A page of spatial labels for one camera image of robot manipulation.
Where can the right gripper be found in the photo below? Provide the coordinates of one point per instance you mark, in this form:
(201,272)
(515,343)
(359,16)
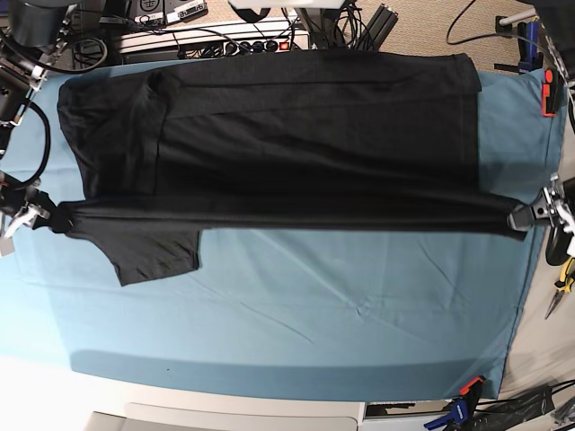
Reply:
(22,207)

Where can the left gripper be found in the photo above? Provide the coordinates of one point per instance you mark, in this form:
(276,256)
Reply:
(550,207)

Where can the black T-shirt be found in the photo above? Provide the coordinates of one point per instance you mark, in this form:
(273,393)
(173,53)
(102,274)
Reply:
(313,139)

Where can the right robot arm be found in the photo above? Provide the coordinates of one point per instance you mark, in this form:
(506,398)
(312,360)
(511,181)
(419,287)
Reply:
(31,44)

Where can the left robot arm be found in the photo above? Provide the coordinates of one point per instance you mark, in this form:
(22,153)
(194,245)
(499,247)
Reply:
(557,19)

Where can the black computer mouse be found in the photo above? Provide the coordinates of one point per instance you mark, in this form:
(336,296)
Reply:
(557,245)

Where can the orange black clamp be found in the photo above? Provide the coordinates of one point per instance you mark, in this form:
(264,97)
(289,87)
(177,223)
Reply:
(552,91)

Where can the blue black bar clamp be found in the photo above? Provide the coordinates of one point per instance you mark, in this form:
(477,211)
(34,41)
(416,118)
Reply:
(530,56)

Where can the black plastic bag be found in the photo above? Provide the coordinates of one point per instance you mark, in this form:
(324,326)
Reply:
(503,416)

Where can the orange blue spring clamp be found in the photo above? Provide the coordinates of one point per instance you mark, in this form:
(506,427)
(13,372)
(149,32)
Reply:
(461,408)

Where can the grey foot pedal box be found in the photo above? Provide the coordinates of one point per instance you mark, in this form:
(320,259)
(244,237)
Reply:
(148,12)

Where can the teal table cloth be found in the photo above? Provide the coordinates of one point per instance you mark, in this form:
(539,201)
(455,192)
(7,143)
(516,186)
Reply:
(294,314)

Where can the white power strip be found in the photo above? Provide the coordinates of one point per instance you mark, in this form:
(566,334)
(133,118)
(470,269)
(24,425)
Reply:
(233,40)

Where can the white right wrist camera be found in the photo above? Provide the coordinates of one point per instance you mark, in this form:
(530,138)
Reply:
(6,247)

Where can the yellow handled pliers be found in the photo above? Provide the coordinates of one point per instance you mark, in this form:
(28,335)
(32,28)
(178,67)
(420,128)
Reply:
(562,285)

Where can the black aluminium extrusion frame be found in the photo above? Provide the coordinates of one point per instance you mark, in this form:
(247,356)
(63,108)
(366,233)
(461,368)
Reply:
(374,34)

